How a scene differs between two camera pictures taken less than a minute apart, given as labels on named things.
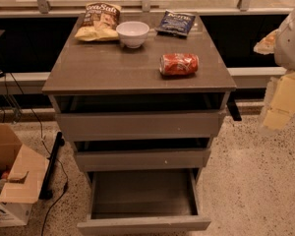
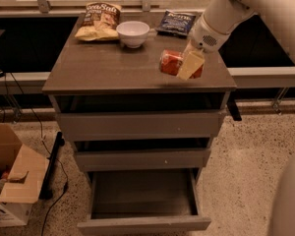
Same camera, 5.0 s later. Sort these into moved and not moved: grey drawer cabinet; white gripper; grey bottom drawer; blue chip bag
Moved: white gripper
Not moved: grey bottom drawer; grey drawer cabinet; blue chip bag
